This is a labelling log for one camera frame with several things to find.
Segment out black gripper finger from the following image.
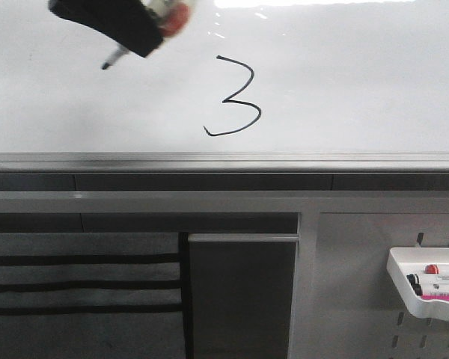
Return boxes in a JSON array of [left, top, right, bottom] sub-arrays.
[[48, 0, 163, 58]]

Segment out black tip whiteboard marker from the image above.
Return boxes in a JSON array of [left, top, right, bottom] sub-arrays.
[[101, 0, 182, 70]]

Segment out red round marker attachment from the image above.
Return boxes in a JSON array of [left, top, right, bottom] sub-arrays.
[[160, 1, 192, 37]]

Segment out grey fabric organizer black stripes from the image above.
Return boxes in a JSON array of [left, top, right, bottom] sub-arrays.
[[0, 233, 193, 358]]

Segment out grey metal support panel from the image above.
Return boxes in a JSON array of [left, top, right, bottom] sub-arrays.
[[189, 233, 298, 358]]

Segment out black cap marker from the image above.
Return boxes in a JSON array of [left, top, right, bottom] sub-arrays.
[[406, 274, 449, 296]]

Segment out red cap marker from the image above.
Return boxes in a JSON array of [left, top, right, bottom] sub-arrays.
[[424, 263, 449, 275]]

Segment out white plastic marker tray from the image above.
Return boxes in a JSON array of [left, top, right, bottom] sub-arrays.
[[387, 247, 449, 322]]

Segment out pink eraser in tray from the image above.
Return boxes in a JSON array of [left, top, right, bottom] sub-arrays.
[[421, 295, 449, 302]]

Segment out white whiteboard with aluminium frame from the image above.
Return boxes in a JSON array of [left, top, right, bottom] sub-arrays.
[[0, 1, 449, 173]]

